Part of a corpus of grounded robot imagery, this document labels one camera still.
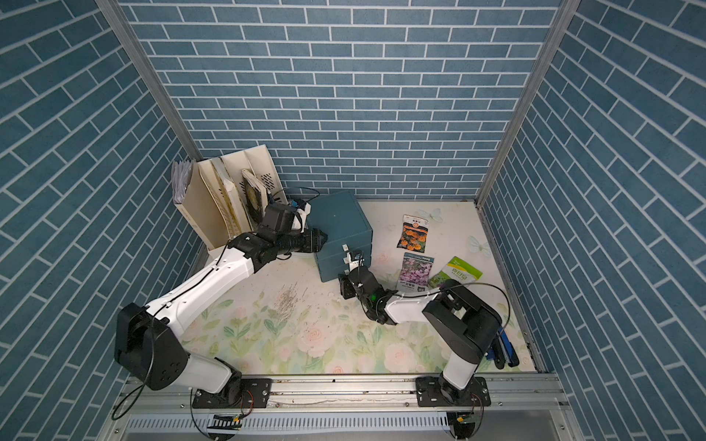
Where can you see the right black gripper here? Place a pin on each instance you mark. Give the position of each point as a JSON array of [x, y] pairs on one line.
[[346, 286]]

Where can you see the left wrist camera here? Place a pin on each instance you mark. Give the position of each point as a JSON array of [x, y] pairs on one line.
[[302, 209]]

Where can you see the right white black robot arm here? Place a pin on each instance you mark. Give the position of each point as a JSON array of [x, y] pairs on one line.
[[465, 322]]

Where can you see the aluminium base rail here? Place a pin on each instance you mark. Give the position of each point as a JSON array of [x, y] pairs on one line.
[[515, 406]]

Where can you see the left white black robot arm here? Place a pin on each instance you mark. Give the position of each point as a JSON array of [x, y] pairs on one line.
[[147, 339]]

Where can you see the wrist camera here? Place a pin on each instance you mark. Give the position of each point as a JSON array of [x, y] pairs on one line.
[[353, 258], [302, 209]]

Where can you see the cream file organizer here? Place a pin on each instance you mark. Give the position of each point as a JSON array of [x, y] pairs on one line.
[[203, 207]]

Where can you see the orange flower seed bag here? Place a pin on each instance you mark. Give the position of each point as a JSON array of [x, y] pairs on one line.
[[414, 234]]

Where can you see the green zinnia seed bag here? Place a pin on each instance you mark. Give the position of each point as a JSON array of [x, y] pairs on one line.
[[456, 269]]

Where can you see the teal plastic drawer cabinet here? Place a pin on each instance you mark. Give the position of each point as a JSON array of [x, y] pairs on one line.
[[341, 218]]

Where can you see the pink flower seed bag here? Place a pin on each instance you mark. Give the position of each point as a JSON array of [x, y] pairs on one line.
[[414, 274]]

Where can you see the yellow cover book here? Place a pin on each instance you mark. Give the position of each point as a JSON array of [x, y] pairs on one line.
[[236, 217]]

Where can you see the dark sunflower cover book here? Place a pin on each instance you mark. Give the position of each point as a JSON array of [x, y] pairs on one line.
[[255, 197]]

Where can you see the blue black pen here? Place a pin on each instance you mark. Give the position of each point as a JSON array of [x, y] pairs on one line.
[[502, 352]]

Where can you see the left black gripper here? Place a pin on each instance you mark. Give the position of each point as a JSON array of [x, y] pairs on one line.
[[312, 238]]

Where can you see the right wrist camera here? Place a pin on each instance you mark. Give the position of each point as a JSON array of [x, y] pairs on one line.
[[353, 258]]

